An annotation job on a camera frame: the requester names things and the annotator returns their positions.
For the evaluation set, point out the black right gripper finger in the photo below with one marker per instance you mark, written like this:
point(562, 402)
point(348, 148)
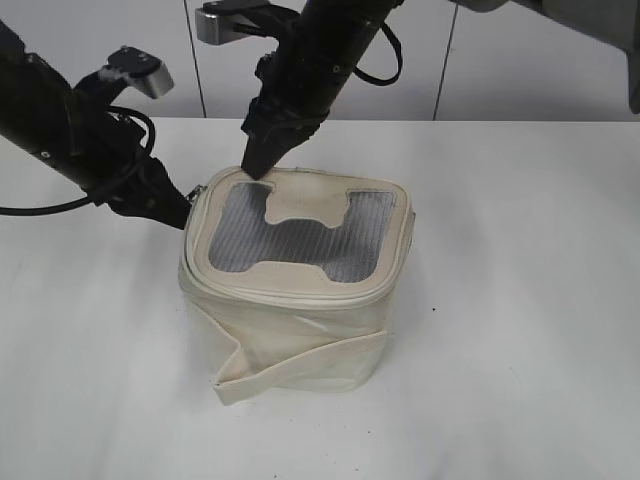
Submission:
point(262, 153)

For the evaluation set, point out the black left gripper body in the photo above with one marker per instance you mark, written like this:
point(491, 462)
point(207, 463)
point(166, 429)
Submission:
point(124, 194)

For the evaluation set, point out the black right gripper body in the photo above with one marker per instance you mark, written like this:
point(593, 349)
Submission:
point(270, 121)

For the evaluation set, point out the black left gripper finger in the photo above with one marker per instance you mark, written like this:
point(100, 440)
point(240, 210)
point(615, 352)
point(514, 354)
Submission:
point(164, 203)

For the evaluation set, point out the silver ring zipper pull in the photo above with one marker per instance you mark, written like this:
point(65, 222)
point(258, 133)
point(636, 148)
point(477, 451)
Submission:
point(195, 193)

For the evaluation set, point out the cream fabric zipper bag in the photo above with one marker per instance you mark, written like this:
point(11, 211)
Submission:
point(292, 277)

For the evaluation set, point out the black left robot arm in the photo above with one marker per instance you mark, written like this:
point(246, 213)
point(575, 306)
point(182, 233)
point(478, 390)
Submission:
point(78, 131)

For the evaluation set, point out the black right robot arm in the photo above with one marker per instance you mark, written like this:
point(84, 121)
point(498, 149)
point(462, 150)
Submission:
point(306, 73)

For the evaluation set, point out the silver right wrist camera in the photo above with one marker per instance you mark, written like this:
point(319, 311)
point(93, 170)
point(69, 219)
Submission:
point(221, 22)

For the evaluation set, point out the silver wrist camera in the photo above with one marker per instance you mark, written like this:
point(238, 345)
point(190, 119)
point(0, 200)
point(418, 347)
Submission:
point(128, 67)
point(221, 22)

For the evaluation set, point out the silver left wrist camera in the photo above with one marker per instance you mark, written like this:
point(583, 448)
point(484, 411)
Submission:
point(128, 67)

